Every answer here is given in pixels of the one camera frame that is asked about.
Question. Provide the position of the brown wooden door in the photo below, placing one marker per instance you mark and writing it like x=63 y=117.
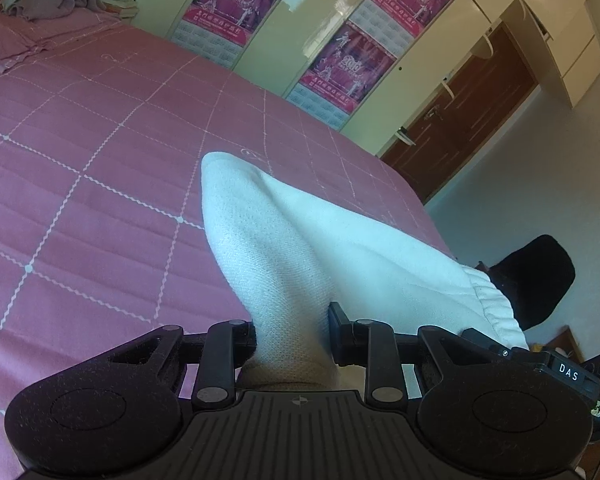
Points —
x=448 y=133

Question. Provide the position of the purple poster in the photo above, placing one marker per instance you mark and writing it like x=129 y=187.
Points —
x=341 y=76
x=394 y=18
x=219 y=30

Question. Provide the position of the grey crumpled garment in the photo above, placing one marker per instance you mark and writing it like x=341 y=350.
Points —
x=32 y=10

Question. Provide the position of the pink checked bedspread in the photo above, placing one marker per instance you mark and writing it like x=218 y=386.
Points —
x=101 y=232

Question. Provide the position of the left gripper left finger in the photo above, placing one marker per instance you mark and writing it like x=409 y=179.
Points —
x=227 y=346

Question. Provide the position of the upper right purple poster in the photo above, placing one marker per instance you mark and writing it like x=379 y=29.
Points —
x=394 y=18

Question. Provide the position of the pink pillow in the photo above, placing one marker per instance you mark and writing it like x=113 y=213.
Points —
x=20 y=39

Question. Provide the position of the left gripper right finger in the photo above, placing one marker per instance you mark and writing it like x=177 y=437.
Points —
x=372 y=345

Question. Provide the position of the white pants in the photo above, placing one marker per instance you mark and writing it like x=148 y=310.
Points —
x=288 y=255

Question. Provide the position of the lower right purple poster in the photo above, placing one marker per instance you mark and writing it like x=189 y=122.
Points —
x=341 y=76

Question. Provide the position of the cream wardrobe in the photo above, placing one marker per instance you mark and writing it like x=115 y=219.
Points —
x=556 y=37

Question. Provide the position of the black chair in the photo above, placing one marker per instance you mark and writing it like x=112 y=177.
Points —
x=534 y=279

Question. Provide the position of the lower left purple poster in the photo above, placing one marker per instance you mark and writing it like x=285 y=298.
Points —
x=219 y=30

